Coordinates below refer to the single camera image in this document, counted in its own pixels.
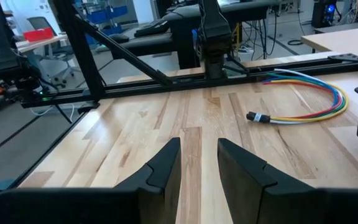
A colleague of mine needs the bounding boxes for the red storage bin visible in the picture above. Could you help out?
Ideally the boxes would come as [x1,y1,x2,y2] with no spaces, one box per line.
[22,27,55,43]

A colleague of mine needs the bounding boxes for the black device with green light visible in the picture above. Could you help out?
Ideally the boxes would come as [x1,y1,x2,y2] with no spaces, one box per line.
[0,46,54,103]

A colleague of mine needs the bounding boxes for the black computer tower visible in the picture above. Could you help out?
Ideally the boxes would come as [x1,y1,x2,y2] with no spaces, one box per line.
[311,0,338,29]

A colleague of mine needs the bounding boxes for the black computer mouse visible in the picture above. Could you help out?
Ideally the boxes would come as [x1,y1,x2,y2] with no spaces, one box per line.
[109,32,131,44]

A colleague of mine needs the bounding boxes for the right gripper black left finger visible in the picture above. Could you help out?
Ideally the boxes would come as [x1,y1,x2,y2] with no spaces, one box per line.
[0,137,183,224]

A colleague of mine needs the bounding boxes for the grey office chair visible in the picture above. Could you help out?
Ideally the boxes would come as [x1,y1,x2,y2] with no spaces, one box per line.
[26,16,80,88]

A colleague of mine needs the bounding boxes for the blue storage bins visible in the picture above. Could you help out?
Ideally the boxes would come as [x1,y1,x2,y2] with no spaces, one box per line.
[73,2,129,46]

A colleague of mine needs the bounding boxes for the multicolour cable bundle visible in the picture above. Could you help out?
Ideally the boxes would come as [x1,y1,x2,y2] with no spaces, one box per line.
[246,68,350,125]

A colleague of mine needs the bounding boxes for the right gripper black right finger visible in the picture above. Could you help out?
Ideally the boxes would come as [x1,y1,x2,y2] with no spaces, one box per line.
[217,138,358,224]

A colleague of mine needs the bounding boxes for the black aluminium rig frame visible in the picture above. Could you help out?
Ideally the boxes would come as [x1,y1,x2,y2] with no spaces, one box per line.
[0,0,358,190]

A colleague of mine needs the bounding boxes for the black keyboard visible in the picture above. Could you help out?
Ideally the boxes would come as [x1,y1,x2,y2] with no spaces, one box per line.
[134,19,170,38]

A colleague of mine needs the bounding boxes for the dark grey side desk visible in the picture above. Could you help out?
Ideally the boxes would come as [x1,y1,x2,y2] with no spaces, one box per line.
[109,0,272,69]

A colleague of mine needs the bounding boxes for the large beige desk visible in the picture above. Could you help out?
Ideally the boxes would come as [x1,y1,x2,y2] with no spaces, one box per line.
[300,24,358,68]

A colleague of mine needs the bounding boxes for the light wooden table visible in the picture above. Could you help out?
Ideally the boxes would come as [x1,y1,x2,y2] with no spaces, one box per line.
[0,33,70,68]

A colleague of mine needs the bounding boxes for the white cable on floor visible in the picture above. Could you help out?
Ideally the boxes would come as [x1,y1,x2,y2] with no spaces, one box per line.
[29,104,76,122]

